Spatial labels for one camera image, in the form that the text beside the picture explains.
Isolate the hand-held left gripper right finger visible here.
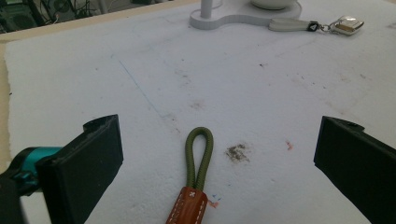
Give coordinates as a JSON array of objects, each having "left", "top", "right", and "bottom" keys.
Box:
[{"left": 313, "top": 115, "right": 396, "bottom": 224}]

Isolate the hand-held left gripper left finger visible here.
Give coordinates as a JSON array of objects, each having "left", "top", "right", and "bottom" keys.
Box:
[{"left": 36, "top": 114, "right": 124, "bottom": 224}]

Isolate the green cord keychain brown leather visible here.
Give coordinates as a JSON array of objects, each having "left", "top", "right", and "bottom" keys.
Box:
[{"left": 165, "top": 126, "right": 215, "bottom": 224}]

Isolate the white foam mat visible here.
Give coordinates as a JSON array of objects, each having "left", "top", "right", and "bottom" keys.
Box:
[{"left": 4, "top": 0, "right": 396, "bottom": 224}]

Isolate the white ceramic bowl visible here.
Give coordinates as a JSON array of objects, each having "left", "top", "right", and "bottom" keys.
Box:
[{"left": 250, "top": 0, "right": 299, "bottom": 10}]

